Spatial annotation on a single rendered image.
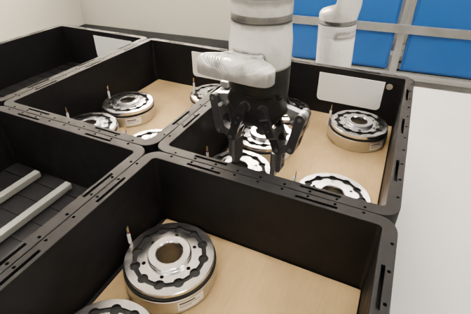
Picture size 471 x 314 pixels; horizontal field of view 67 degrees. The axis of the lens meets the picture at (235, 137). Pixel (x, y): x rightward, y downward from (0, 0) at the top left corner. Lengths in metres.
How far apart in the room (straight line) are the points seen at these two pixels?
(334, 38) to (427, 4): 1.61
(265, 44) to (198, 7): 3.41
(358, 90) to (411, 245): 0.30
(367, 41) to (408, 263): 2.00
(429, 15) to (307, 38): 0.74
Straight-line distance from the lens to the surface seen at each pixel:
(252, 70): 0.36
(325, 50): 0.94
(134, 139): 0.49
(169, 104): 0.80
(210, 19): 3.76
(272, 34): 0.39
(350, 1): 0.90
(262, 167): 0.55
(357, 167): 0.63
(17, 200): 0.62
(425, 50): 2.56
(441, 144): 1.02
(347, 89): 0.75
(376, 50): 2.55
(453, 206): 0.83
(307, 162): 0.61
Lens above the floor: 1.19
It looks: 32 degrees down
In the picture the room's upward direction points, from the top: straight up
